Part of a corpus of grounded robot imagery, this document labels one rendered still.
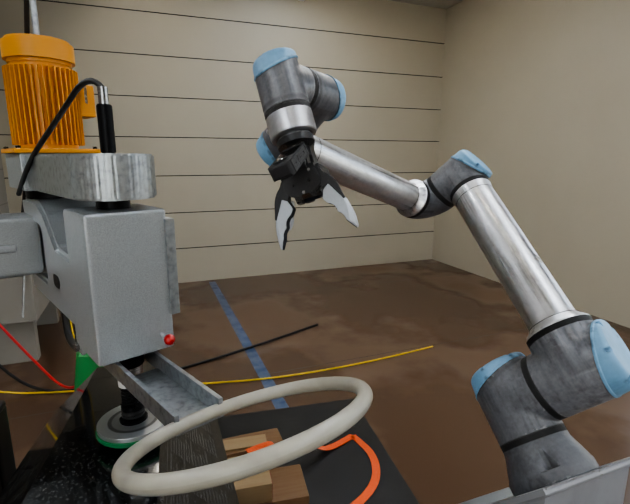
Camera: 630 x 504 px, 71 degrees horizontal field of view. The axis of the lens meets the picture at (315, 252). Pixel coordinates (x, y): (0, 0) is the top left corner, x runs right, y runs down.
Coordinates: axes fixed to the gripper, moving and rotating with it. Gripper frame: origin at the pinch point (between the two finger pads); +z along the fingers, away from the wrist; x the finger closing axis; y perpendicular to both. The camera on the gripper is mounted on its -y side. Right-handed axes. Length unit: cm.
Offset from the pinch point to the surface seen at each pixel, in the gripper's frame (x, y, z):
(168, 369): 62, 28, 19
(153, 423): 79, 36, 35
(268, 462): 9.0, -19.6, 30.2
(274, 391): 27.5, 21.5, 29.3
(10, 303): 325, 179, -47
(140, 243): 57, 23, -16
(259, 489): 98, 115, 92
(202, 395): 46, 19, 26
